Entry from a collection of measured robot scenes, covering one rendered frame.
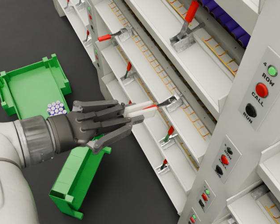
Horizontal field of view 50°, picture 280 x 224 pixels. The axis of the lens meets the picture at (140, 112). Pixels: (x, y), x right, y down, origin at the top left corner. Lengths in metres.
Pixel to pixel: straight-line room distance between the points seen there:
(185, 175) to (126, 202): 0.39
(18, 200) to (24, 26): 1.50
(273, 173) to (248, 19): 0.22
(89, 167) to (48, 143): 0.69
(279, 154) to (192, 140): 0.25
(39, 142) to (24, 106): 0.84
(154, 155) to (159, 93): 0.38
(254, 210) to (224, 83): 0.26
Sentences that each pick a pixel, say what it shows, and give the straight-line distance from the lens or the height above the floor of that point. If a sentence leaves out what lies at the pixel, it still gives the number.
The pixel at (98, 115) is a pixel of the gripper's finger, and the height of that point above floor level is 0.61.
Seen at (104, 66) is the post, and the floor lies 0.26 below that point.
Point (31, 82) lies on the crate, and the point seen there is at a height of 0.10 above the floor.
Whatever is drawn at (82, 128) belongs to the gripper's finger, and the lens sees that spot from 0.61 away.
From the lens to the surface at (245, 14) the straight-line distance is 0.39.
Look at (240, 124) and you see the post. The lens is 0.47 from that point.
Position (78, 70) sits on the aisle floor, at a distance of 1.56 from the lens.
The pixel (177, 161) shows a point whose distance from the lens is 0.87.
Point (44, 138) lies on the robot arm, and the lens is 0.57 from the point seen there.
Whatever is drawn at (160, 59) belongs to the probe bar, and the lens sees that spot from 0.78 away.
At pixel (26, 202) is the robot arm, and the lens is 0.47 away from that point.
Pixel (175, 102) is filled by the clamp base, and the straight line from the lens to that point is 0.71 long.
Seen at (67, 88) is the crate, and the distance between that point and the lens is 1.45.
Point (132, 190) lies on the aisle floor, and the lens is 1.21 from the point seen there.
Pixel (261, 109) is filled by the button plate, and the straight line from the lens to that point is 0.41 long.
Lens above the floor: 1.14
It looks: 56 degrees down
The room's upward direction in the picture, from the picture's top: straight up
